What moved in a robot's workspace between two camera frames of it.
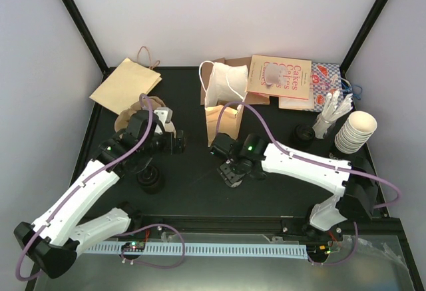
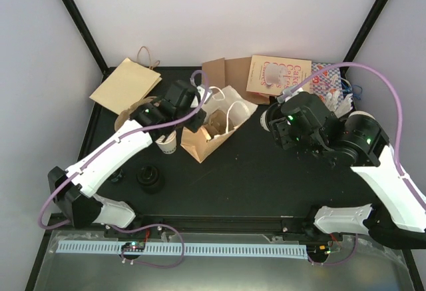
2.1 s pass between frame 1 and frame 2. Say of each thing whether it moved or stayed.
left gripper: moved
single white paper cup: moved
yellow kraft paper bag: stayed
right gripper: moved
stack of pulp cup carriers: stayed
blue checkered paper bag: stayed
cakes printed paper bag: stayed
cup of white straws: stayed
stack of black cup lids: stayed
